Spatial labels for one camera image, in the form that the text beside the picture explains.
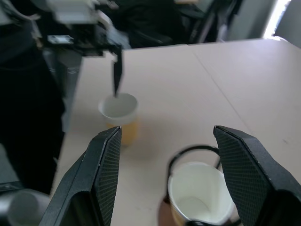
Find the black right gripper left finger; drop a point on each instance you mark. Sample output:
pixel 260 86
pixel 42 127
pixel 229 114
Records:
pixel 80 179

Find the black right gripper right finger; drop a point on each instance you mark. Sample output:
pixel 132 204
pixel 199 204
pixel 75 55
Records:
pixel 256 179

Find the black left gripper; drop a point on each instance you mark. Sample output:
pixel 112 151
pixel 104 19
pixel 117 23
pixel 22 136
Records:
pixel 87 40

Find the orange paper cup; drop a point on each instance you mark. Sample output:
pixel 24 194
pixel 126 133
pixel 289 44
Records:
pixel 118 110

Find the paper cup white inside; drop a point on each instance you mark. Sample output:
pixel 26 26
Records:
pixel 200 195

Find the black office chair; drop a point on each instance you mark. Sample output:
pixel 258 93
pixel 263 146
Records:
pixel 152 21

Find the silver robot body cylinder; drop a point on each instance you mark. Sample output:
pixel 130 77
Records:
pixel 23 208

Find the dark robot torso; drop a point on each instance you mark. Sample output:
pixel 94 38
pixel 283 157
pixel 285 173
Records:
pixel 26 106

